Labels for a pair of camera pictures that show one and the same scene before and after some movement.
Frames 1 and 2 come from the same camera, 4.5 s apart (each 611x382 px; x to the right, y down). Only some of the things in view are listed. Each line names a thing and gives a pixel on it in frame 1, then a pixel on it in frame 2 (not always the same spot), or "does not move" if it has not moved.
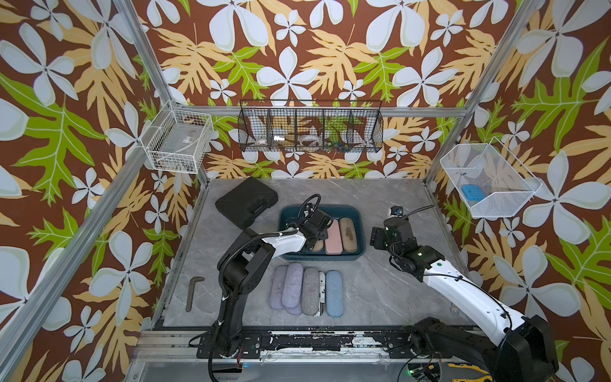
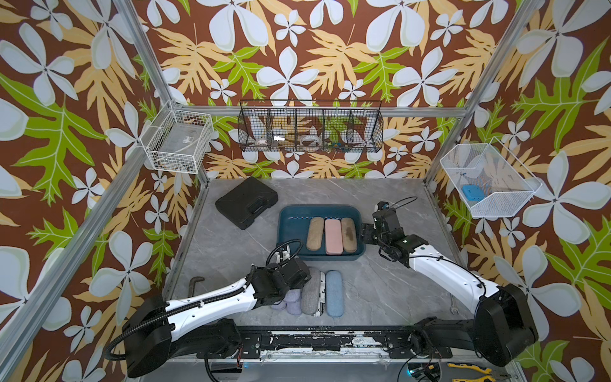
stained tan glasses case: [348, 233] does not move
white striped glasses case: [321, 294] does not move
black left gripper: [324, 235] -> [301, 282]
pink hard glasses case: [333, 245] does not move
